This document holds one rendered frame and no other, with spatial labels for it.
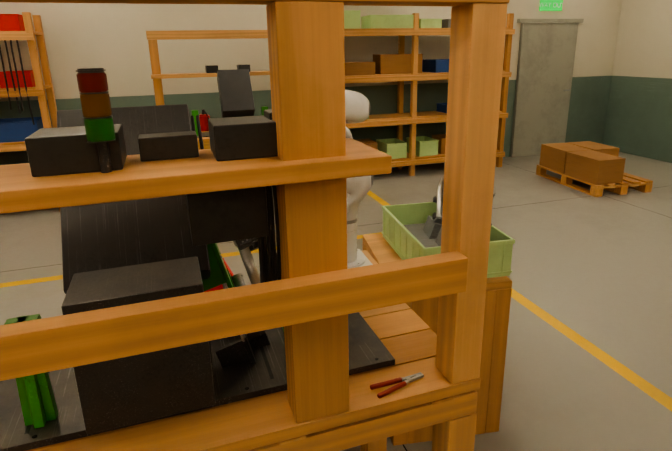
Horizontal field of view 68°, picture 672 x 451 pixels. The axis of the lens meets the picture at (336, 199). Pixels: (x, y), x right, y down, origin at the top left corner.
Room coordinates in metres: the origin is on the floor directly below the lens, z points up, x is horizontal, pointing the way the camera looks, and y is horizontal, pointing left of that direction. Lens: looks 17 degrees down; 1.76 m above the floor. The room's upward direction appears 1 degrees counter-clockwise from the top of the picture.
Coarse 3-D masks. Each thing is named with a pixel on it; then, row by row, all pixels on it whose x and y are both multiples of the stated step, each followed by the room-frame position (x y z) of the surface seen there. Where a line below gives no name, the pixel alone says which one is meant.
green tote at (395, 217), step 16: (384, 208) 2.47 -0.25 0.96; (400, 208) 2.53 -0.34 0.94; (416, 208) 2.55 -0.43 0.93; (432, 208) 2.56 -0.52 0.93; (384, 224) 2.47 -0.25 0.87; (400, 224) 2.22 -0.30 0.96; (400, 240) 2.22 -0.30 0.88; (416, 240) 2.01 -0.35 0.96; (496, 240) 2.12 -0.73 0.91; (512, 240) 1.99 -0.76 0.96; (400, 256) 2.22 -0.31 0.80; (416, 256) 2.01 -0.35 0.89; (496, 256) 1.99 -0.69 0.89; (496, 272) 1.98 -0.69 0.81
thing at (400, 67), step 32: (352, 32) 6.62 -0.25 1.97; (384, 32) 6.75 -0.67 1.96; (416, 32) 6.89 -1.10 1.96; (448, 32) 7.03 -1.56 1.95; (512, 32) 7.33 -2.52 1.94; (352, 64) 6.74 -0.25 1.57; (384, 64) 6.90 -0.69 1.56; (416, 64) 6.93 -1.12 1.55; (448, 64) 7.14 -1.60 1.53; (416, 96) 6.94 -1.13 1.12; (416, 160) 6.90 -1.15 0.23
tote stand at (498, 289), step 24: (384, 240) 2.45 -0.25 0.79; (504, 288) 1.94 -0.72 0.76; (432, 312) 1.89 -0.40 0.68; (504, 312) 1.94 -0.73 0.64; (504, 336) 1.94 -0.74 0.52; (504, 360) 1.95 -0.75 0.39; (480, 384) 1.93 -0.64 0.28; (480, 408) 1.93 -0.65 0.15; (408, 432) 1.88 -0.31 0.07; (432, 432) 1.90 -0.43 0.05; (480, 432) 1.93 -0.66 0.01
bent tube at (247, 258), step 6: (240, 252) 1.29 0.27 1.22; (246, 252) 1.28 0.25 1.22; (246, 258) 1.27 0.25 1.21; (252, 258) 1.28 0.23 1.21; (246, 264) 1.26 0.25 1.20; (252, 264) 1.26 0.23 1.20; (246, 270) 1.26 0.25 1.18; (252, 270) 1.25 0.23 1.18; (252, 276) 1.25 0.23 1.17; (258, 276) 1.26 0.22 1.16; (252, 282) 1.25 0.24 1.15; (258, 282) 1.25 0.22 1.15
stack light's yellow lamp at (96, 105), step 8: (80, 96) 0.93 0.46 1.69; (88, 96) 0.92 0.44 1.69; (96, 96) 0.92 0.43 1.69; (104, 96) 0.93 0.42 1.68; (88, 104) 0.92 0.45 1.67; (96, 104) 0.92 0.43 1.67; (104, 104) 0.93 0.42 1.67; (88, 112) 0.92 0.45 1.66; (96, 112) 0.92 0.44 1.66; (104, 112) 0.93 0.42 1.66
